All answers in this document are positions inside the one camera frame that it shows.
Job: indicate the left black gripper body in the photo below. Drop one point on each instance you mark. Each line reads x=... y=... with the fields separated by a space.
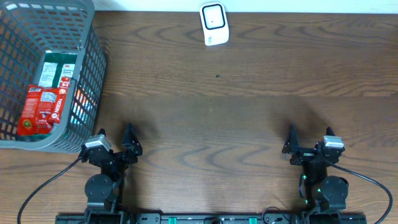
x=117 y=164

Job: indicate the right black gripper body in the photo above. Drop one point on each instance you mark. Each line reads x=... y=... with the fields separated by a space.
x=309 y=169

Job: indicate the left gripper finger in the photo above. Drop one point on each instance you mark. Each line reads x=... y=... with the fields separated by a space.
x=102 y=132
x=131 y=142

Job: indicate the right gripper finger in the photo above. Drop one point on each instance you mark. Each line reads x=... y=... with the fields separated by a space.
x=291 y=144
x=329 y=131

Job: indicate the red Nescafe stick sachet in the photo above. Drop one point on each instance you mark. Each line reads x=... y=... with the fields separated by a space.
x=64 y=83

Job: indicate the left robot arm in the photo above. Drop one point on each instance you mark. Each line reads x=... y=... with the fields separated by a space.
x=105 y=190

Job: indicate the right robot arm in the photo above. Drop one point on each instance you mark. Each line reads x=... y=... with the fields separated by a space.
x=325 y=193

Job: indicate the white barcode scanner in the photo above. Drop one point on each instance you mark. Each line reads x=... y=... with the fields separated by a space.
x=214 y=23

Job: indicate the red Nescafe coffee pack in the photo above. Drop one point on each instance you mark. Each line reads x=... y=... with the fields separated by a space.
x=42 y=111

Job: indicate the green white 3M package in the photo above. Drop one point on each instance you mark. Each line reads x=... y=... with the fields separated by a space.
x=55 y=67

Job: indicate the grey plastic mesh basket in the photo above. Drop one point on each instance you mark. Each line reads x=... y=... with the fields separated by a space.
x=31 y=29

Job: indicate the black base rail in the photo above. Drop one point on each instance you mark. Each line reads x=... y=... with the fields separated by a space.
x=155 y=218

